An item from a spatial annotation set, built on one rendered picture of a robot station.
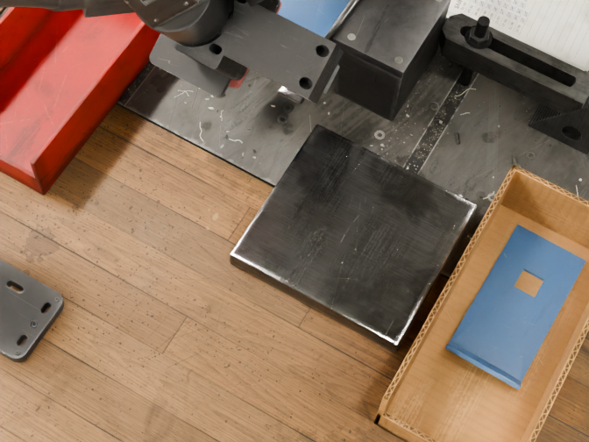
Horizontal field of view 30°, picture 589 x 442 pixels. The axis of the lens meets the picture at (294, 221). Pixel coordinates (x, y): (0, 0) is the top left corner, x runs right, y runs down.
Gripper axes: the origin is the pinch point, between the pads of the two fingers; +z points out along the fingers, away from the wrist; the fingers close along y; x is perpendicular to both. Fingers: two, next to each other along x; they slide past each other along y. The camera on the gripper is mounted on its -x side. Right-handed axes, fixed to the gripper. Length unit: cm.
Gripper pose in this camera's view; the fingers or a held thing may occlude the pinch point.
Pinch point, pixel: (243, 40)
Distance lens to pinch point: 93.4
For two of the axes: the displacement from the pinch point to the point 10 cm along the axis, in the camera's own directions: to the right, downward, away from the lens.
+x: -8.6, -4.7, 1.8
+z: 2.0, 0.1, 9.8
